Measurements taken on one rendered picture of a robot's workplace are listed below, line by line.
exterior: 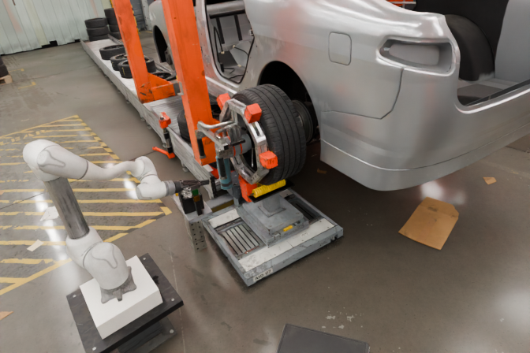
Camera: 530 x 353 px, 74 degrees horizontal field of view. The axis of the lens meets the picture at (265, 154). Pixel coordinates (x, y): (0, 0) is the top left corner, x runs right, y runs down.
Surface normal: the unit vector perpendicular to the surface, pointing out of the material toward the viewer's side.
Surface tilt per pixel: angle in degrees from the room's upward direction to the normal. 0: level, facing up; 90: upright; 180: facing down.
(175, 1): 90
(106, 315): 3
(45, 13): 90
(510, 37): 90
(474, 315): 0
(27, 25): 90
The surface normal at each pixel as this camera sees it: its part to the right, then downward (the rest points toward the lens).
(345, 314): -0.09, -0.88
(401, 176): -0.04, 0.62
